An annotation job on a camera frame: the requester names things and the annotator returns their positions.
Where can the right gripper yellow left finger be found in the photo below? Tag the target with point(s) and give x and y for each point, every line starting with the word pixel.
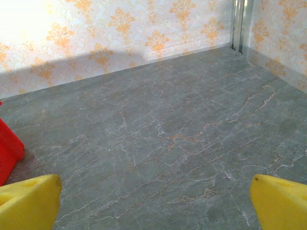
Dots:
pixel 28 203

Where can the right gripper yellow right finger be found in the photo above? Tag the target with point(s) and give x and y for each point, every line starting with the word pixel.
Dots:
pixel 280 206

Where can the aluminium frame post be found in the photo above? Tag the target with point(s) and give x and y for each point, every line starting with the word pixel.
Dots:
pixel 241 24

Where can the red plastic bin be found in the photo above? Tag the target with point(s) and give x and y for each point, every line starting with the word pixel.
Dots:
pixel 9 148

